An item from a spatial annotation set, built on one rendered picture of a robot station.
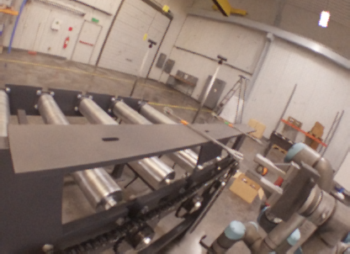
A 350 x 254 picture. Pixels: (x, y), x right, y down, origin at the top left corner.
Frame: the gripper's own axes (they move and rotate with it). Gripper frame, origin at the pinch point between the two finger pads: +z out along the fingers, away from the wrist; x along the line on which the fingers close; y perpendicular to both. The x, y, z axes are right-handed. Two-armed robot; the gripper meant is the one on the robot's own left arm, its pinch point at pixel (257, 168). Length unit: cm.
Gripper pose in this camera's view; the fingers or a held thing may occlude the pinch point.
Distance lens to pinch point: 43.9
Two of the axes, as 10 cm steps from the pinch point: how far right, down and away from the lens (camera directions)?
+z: -7.3, -4.7, 5.0
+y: -5.6, 0.0, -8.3
